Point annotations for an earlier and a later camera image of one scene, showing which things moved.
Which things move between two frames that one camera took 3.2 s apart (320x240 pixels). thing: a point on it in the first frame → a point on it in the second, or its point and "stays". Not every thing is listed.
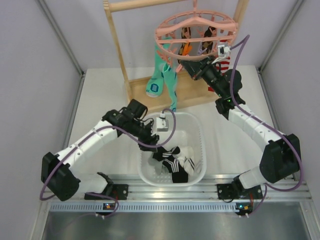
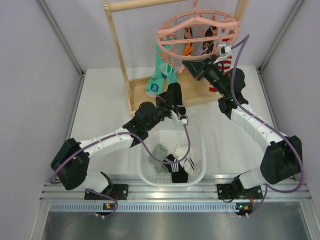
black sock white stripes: [162, 154] → [175, 89]
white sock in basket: [184, 157] stays
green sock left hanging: [155, 86] stays
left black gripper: [149, 138] → [165, 100]
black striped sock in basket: [179, 175] stays
